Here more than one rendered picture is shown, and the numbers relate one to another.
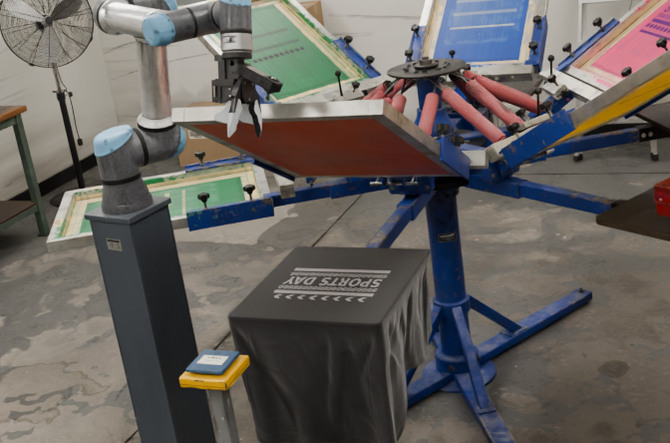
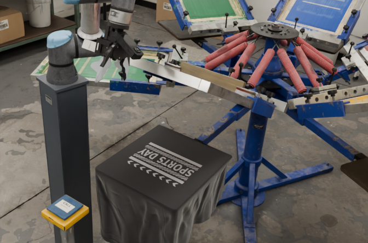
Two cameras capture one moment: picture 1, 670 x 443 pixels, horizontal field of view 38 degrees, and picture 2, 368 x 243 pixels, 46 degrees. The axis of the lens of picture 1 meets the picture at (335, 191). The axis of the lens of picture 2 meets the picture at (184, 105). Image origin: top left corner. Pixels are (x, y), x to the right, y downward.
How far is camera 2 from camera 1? 0.96 m
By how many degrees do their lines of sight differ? 13
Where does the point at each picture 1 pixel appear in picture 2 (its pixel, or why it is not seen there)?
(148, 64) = not seen: hidden behind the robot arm
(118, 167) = (57, 57)
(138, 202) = (65, 80)
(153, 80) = (87, 10)
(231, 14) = not seen: outside the picture
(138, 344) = (54, 155)
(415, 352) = (203, 215)
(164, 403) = (62, 189)
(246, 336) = (102, 183)
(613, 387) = (324, 232)
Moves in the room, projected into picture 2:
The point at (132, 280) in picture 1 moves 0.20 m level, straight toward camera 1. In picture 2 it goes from (55, 122) to (46, 145)
